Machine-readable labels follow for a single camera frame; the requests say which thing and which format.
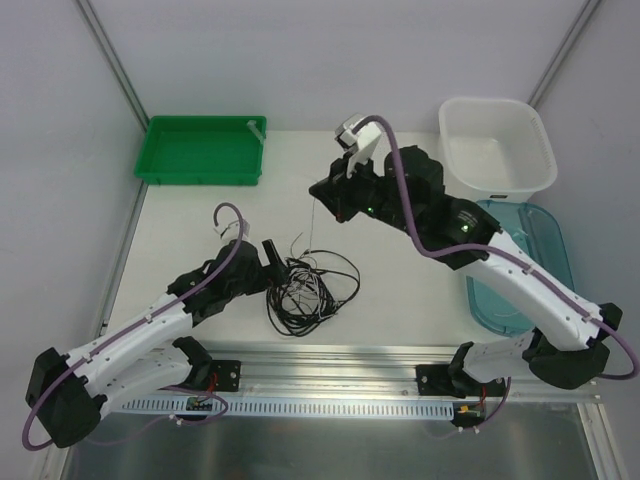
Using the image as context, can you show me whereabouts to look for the teal transparent plastic bin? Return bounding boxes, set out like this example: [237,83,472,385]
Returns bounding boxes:
[466,200,574,337]

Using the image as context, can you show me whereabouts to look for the white slotted cable duct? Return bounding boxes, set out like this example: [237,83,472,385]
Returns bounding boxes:
[116,394,454,421]

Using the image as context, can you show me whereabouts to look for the thin white wire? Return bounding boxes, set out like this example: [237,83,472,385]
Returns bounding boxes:
[289,179,321,261]

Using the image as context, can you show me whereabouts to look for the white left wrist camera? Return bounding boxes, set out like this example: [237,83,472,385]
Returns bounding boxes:
[214,220,250,244]

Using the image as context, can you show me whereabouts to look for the green plastic tray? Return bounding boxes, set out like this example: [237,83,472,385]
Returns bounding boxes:
[134,115,267,186]

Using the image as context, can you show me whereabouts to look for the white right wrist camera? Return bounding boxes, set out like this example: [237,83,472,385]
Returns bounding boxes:
[335,114,382,179]

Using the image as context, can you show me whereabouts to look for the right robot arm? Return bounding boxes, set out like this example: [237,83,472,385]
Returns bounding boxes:
[309,146,622,398]

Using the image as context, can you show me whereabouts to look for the white plastic basin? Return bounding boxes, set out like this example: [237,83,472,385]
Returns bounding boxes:
[438,97,558,203]

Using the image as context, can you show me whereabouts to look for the aluminium mounting rail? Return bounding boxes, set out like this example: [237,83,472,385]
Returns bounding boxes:
[199,339,601,401]

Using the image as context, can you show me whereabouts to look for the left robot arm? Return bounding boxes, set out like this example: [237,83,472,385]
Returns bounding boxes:
[25,240,285,448]

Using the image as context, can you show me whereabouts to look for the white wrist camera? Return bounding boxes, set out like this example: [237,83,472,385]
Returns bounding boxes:
[214,220,250,244]
[335,114,382,179]

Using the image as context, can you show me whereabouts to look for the black cable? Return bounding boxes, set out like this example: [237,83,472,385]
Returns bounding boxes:
[264,249,362,339]

